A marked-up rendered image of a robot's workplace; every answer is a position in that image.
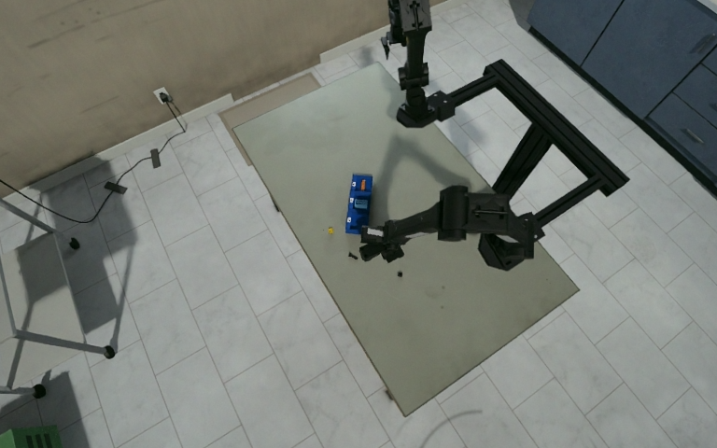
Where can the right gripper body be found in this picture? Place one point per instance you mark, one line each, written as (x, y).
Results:
(395, 39)

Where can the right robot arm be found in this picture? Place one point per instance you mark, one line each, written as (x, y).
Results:
(416, 22)

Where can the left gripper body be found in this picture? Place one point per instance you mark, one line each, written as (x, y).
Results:
(398, 253)

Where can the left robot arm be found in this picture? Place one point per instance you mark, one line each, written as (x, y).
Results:
(454, 215)

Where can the blue rack of bins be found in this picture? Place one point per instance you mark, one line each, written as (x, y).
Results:
(358, 217)

